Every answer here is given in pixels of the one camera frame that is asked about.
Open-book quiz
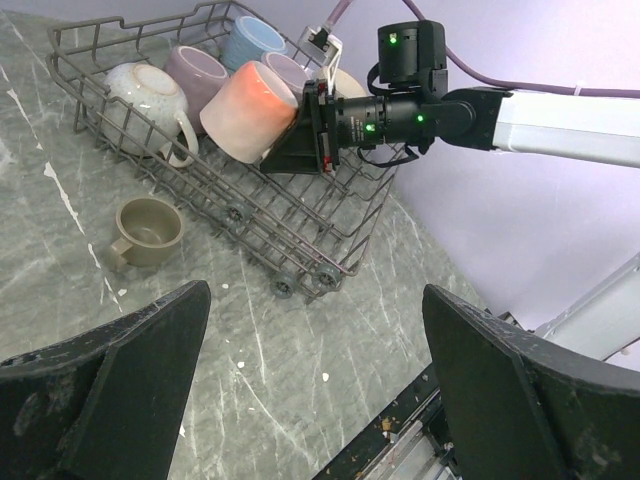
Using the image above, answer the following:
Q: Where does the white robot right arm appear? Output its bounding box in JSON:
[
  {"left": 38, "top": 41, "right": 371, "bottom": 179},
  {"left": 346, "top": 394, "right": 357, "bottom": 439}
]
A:
[{"left": 259, "top": 20, "right": 639, "bottom": 174}]

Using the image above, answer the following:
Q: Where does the aluminium mounting rail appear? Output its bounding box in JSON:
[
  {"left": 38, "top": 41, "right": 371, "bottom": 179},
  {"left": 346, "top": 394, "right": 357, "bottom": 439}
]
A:
[{"left": 319, "top": 259, "right": 639, "bottom": 479}]

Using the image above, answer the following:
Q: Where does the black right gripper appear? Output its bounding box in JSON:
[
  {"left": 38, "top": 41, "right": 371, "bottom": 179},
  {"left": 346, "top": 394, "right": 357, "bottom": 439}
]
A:
[{"left": 259, "top": 80, "right": 385, "bottom": 175}]

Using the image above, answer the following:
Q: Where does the grey wire dish rack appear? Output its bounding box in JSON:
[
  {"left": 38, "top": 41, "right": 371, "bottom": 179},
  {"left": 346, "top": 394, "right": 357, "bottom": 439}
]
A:
[{"left": 47, "top": 1, "right": 395, "bottom": 300}]

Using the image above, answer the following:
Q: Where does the lavender mug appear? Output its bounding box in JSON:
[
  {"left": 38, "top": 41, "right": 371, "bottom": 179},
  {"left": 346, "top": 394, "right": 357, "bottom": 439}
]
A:
[{"left": 261, "top": 52, "right": 310, "bottom": 95}]

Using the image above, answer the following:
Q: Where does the small olive grey cup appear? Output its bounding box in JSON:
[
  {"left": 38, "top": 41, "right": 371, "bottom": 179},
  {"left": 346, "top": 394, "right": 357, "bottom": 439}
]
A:
[{"left": 103, "top": 196, "right": 185, "bottom": 271}]

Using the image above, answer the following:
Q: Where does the purple mug dark handle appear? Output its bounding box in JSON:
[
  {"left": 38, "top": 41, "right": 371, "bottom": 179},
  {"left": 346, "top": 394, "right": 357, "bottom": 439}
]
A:
[{"left": 163, "top": 45, "right": 229, "bottom": 134}]

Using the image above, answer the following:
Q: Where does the green inside floral mug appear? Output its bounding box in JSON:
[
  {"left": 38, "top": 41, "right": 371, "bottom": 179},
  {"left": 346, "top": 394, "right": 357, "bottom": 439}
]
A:
[{"left": 311, "top": 67, "right": 369, "bottom": 99}]

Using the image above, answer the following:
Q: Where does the peach pink mug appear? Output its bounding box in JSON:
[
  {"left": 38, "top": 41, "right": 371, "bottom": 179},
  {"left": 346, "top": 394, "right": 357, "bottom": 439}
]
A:
[{"left": 199, "top": 60, "right": 298, "bottom": 164}]

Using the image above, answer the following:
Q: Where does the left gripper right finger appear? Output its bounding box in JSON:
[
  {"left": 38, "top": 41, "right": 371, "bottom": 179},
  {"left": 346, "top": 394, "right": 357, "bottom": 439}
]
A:
[{"left": 422, "top": 284, "right": 639, "bottom": 479}]

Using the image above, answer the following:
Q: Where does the cream white speckled mug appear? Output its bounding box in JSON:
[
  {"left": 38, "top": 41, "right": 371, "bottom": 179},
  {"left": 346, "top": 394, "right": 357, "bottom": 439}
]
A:
[{"left": 101, "top": 63, "right": 199, "bottom": 168}]

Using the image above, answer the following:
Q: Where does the light blue mug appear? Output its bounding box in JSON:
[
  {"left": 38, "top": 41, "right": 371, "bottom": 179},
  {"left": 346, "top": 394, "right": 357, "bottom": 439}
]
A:
[{"left": 221, "top": 15, "right": 287, "bottom": 70}]

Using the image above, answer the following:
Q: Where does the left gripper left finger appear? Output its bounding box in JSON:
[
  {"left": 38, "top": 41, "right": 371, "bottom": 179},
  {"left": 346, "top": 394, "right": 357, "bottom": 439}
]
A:
[{"left": 1, "top": 280, "right": 210, "bottom": 479}]

